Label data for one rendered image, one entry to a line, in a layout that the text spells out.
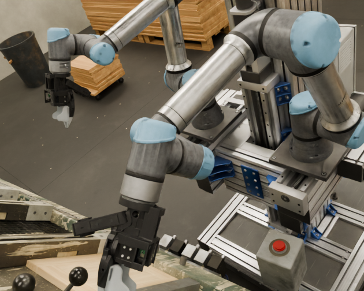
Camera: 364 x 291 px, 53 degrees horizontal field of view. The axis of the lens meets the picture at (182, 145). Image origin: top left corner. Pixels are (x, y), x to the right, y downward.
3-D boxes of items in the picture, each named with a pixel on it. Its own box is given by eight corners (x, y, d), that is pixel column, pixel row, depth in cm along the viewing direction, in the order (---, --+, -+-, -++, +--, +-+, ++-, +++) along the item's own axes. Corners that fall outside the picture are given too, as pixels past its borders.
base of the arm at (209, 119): (205, 106, 174) (200, 89, 168) (230, 112, 165) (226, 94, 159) (185, 125, 167) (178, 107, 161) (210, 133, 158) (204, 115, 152)
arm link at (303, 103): (305, 113, 134) (302, 82, 126) (338, 125, 125) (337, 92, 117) (283, 131, 130) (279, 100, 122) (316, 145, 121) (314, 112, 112)
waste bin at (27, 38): (63, 73, 532) (40, 32, 493) (32, 93, 508) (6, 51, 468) (45, 68, 567) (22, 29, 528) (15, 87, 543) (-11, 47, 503)
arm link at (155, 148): (189, 129, 70) (156, 118, 64) (175, 185, 70) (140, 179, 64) (162, 125, 76) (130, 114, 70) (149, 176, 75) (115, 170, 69)
